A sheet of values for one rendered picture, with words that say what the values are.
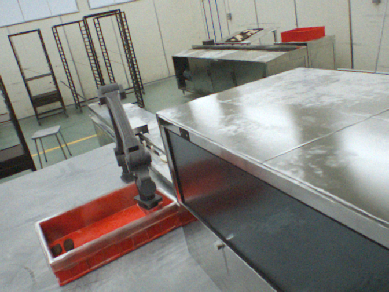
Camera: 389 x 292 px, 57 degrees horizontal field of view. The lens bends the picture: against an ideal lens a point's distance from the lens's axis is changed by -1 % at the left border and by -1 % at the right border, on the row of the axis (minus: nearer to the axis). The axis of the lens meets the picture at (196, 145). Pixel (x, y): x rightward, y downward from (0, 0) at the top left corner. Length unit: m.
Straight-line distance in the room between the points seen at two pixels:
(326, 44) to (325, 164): 4.71
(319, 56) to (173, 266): 4.31
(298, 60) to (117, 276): 3.92
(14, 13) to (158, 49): 3.25
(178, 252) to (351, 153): 0.79
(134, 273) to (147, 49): 8.25
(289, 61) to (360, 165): 4.12
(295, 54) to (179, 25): 5.28
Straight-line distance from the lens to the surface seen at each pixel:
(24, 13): 8.77
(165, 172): 1.72
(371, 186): 0.50
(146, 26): 9.23
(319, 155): 0.59
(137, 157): 1.25
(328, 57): 5.29
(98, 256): 1.28
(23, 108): 8.85
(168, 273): 1.17
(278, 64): 4.54
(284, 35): 5.42
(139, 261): 1.26
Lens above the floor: 1.55
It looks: 21 degrees down
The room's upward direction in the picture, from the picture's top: 12 degrees counter-clockwise
